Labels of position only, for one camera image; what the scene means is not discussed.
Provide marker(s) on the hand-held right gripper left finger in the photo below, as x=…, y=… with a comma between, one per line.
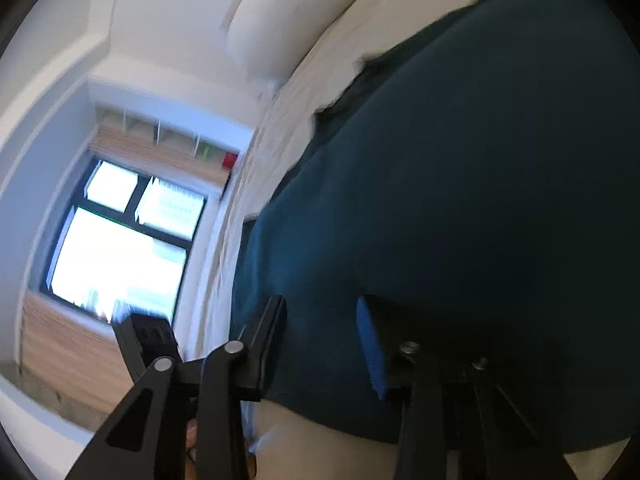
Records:
x=270, y=340

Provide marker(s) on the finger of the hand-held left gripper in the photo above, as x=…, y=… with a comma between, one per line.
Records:
x=150, y=340

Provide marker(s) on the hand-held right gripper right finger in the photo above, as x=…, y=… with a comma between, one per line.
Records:
x=375, y=350

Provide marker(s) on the dark green sweater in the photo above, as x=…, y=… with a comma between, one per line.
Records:
x=450, y=185

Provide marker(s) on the black framed window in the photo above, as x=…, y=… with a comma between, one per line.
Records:
x=120, y=250

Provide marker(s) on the red box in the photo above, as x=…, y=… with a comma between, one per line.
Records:
x=230, y=161

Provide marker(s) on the green box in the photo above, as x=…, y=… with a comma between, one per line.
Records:
x=205, y=151

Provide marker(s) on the bed with beige bedding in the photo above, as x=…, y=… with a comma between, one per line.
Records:
x=280, y=125

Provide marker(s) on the white pillow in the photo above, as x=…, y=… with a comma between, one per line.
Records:
x=285, y=15

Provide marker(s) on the white wall shelf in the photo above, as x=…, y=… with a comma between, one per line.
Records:
x=170, y=127

